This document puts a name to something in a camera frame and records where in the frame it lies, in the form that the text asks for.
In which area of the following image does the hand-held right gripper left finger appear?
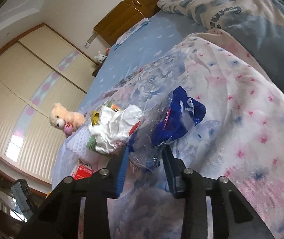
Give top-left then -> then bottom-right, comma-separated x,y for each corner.
24,144 -> 132,239

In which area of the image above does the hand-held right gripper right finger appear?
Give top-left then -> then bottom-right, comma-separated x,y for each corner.
162,144 -> 274,239

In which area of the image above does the red white carton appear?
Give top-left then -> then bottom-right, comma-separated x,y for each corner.
72,164 -> 94,180

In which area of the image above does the white tissue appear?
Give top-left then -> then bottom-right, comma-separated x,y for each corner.
88,105 -> 142,155

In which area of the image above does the white foam net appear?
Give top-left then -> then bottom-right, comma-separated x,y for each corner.
66,126 -> 95,155

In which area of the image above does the blue clear plastic wrapper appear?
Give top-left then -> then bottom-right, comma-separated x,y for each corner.
127,86 -> 207,175

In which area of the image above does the yellow wrapper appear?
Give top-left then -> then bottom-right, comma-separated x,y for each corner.
91,111 -> 101,126

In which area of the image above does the pink floral blanket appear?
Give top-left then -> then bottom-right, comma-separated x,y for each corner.
55,28 -> 284,239

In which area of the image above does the beige teddy bear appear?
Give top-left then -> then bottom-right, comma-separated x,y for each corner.
50,103 -> 86,137

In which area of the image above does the dark wooden nightstand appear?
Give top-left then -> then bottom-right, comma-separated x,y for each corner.
92,63 -> 103,77

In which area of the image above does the white rabbit plush toy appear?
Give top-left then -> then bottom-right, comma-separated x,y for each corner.
94,51 -> 108,64

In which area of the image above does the beige sliding door wardrobe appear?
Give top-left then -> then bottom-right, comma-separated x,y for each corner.
0,23 -> 100,195

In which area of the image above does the blue bed sheet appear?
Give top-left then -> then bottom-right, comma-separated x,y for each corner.
52,11 -> 210,180

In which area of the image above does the blue pillow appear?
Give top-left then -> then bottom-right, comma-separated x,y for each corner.
113,18 -> 150,50

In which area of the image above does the wooden bed headboard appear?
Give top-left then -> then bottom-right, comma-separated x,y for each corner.
93,0 -> 182,46

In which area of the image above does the white blue cloud quilt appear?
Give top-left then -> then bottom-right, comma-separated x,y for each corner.
157,0 -> 284,100

